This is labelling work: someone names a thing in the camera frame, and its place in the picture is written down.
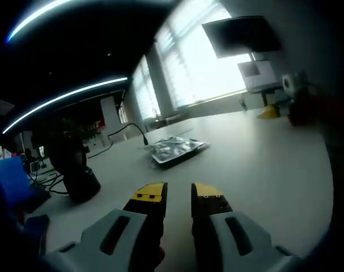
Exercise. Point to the person's right hand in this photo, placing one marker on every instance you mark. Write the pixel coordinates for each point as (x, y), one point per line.
(306, 112)

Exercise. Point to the white column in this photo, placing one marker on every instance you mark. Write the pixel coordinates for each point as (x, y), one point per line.
(110, 113)

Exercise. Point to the long curved ceiling light strip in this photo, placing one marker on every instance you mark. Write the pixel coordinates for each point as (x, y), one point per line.
(33, 17)

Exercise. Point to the black smartphone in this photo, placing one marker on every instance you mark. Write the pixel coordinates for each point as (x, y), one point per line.
(37, 232)

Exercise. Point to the black wall monitor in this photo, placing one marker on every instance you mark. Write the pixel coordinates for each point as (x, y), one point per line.
(242, 37)

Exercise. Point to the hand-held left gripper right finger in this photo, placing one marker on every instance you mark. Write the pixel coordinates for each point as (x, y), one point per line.
(237, 243)

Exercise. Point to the blue plastic crate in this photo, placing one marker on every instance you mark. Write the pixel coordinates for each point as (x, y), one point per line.
(7, 181)

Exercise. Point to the black barcode scanner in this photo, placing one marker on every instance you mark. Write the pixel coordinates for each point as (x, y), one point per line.
(78, 181)

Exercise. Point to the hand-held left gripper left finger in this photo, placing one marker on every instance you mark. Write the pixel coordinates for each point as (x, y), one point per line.
(112, 241)

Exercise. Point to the white table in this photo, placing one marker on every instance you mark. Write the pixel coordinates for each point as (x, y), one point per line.
(245, 158)

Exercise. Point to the black frame side desk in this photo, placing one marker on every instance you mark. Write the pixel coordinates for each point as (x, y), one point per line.
(264, 97)

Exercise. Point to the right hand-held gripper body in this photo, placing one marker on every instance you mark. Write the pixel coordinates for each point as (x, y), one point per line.
(296, 85)

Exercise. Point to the black flat case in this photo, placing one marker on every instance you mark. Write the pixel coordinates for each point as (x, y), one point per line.
(37, 199)

